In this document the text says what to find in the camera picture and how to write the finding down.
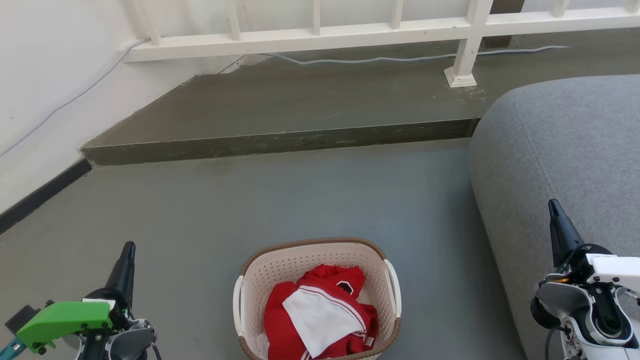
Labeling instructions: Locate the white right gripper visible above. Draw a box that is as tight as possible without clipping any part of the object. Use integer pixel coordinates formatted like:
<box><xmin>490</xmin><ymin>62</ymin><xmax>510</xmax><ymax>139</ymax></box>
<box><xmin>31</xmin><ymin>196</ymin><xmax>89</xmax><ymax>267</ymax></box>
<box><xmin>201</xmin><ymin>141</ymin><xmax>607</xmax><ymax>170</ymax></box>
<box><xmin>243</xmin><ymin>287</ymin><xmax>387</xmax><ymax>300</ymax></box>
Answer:
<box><xmin>548</xmin><ymin>199</ymin><xmax>640</xmax><ymax>293</ymax></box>

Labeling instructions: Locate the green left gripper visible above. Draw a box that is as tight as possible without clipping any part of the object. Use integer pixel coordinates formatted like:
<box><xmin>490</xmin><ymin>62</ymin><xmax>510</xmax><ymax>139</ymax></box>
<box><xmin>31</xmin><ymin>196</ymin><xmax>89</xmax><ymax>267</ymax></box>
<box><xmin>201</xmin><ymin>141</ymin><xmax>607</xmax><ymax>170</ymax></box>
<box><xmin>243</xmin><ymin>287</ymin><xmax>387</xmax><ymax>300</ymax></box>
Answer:
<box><xmin>16</xmin><ymin>241</ymin><xmax>137</xmax><ymax>354</ymax></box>

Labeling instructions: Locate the beige perforated laundry basket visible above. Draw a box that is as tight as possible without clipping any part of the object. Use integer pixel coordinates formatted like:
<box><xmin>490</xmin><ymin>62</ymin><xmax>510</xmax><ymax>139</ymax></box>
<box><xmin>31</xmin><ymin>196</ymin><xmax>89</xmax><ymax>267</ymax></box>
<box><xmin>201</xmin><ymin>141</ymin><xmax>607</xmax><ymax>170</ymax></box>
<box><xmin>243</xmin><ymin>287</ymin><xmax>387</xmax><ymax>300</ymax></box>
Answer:
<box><xmin>232</xmin><ymin>237</ymin><xmax>402</xmax><ymax>360</ymax></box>

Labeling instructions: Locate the grey fabric sofa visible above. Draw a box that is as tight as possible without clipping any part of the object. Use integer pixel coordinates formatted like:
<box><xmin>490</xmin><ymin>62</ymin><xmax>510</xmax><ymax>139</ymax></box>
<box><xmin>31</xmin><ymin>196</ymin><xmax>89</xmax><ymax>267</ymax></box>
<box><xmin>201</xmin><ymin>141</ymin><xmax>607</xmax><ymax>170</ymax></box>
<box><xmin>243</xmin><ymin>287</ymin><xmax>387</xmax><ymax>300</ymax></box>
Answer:
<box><xmin>469</xmin><ymin>75</ymin><xmax>640</xmax><ymax>360</ymax></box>

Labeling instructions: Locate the black baseboard strip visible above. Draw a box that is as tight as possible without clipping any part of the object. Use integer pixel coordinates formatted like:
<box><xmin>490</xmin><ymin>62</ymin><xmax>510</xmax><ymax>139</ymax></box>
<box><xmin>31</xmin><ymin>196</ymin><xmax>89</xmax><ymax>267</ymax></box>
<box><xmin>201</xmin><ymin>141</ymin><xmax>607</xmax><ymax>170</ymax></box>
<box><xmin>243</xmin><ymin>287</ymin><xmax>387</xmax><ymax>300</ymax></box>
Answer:
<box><xmin>0</xmin><ymin>157</ymin><xmax>94</xmax><ymax>236</ymax></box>

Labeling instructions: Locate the white garment with red stripes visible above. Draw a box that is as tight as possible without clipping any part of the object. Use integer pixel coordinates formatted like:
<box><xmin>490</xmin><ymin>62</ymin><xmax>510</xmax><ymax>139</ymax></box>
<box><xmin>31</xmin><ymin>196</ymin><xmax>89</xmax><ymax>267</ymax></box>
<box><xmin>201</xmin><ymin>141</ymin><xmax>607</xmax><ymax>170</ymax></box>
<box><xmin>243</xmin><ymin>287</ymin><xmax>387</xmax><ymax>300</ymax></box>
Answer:
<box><xmin>282</xmin><ymin>285</ymin><xmax>368</xmax><ymax>359</ymax></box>

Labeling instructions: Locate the grey concrete step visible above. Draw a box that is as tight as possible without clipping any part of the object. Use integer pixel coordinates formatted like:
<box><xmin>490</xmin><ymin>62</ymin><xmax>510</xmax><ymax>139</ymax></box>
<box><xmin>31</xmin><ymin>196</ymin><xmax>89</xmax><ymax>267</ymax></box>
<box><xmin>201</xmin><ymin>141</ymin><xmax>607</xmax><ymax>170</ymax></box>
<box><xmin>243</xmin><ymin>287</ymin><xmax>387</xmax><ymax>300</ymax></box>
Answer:
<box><xmin>80</xmin><ymin>30</ymin><xmax>640</xmax><ymax>167</ymax></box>

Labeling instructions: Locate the white railing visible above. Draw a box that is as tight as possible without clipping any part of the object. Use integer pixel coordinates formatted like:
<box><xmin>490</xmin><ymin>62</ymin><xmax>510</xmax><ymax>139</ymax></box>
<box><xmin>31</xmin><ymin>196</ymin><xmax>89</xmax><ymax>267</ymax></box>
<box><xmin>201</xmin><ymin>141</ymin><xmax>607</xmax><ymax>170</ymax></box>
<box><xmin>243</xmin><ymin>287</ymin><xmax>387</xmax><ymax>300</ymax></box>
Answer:
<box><xmin>122</xmin><ymin>0</ymin><xmax>640</xmax><ymax>89</ymax></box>

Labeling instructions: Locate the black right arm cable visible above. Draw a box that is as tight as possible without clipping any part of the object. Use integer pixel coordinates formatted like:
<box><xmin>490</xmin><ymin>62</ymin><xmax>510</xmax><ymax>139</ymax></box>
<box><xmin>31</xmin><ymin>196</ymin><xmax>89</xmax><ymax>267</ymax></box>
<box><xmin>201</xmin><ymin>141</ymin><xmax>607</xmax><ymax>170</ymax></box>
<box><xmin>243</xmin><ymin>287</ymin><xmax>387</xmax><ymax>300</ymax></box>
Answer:
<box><xmin>544</xmin><ymin>325</ymin><xmax>568</xmax><ymax>360</ymax></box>

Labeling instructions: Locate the teal left camera connector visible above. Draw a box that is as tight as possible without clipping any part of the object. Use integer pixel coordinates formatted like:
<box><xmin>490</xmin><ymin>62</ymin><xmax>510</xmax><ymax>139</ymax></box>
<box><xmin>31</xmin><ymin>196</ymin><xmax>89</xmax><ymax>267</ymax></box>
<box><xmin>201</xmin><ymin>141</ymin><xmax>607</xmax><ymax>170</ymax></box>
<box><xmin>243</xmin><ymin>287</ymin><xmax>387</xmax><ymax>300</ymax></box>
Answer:
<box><xmin>0</xmin><ymin>338</ymin><xmax>27</xmax><ymax>360</ymax></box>

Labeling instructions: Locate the dark brown post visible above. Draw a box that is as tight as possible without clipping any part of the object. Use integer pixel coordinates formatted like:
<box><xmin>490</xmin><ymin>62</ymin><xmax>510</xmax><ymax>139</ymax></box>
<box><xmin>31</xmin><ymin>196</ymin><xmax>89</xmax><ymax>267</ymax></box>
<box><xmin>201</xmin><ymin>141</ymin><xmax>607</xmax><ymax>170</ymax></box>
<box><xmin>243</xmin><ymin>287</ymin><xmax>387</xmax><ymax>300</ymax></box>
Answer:
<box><xmin>482</xmin><ymin>0</ymin><xmax>526</xmax><ymax>49</ymax></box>

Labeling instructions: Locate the light grey cable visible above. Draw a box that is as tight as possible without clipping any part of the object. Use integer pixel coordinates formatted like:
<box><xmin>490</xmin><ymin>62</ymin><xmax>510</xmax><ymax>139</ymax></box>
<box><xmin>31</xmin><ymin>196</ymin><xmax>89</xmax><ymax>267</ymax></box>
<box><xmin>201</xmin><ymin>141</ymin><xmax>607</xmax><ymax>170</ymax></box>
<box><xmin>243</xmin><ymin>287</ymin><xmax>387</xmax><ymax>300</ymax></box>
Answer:
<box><xmin>0</xmin><ymin>37</ymin><xmax>571</xmax><ymax>158</ymax></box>

